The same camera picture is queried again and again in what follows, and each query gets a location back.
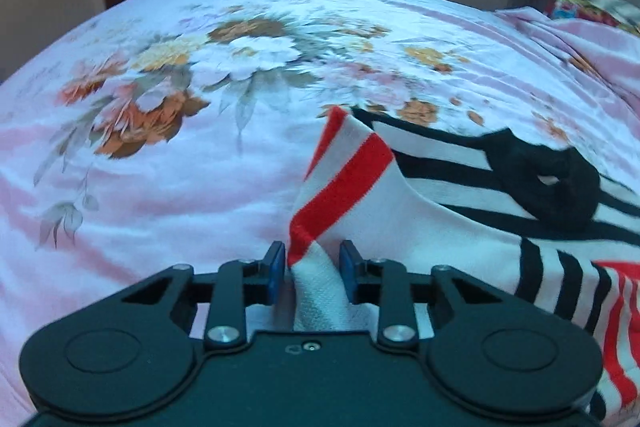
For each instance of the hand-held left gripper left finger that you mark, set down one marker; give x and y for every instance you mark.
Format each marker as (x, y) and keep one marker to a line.
(275, 271)

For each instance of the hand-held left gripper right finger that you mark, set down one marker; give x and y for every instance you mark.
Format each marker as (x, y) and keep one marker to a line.
(349, 271)

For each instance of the striped knit sweater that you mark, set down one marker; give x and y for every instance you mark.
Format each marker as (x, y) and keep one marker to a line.
(450, 217)

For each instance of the floral bed sheet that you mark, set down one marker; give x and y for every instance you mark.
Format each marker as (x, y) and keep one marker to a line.
(200, 117)

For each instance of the pink quilt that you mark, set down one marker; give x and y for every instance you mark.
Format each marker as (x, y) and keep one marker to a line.
(575, 52)

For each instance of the colourful pillow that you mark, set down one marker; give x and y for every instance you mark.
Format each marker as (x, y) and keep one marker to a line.
(595, 9)

